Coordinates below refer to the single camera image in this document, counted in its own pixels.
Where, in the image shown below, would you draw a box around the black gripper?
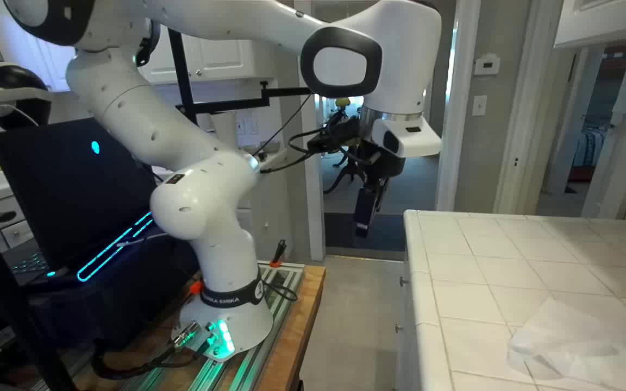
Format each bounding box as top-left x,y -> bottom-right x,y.
346,134 -> 409,239

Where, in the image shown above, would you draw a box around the red black clamp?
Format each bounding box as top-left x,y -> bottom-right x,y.
267,236 -> 292,271

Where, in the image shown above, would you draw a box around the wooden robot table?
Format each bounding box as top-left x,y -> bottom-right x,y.
72,261 -> 329,391

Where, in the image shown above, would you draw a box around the clear plastic bag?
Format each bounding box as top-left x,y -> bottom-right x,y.
507,294 -> 626,391

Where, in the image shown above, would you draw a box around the black laptop cyan lights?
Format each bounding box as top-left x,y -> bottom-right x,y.
0,118 -> 189,292

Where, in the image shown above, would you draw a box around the black tripod leg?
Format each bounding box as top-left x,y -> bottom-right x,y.
0,193 -> 78,391

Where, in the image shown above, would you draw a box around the black and white device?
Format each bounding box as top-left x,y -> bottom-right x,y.
0,60 -> 55,130

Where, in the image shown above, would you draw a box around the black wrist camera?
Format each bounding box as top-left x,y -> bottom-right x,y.
304,115 -> 373,158

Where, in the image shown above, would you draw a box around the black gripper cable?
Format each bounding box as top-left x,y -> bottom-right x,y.
252,93 -> 331,177

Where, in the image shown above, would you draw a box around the white light switch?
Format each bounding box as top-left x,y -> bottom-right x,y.
470,93 -> 490,120

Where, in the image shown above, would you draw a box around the white wall thermostat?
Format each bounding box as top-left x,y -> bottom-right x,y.
472,49 -> 502,79

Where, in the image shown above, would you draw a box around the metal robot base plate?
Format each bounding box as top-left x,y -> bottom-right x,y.
136,261 -> 309,391

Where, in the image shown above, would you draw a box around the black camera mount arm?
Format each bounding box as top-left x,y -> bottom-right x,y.
165,29 -> 318,125

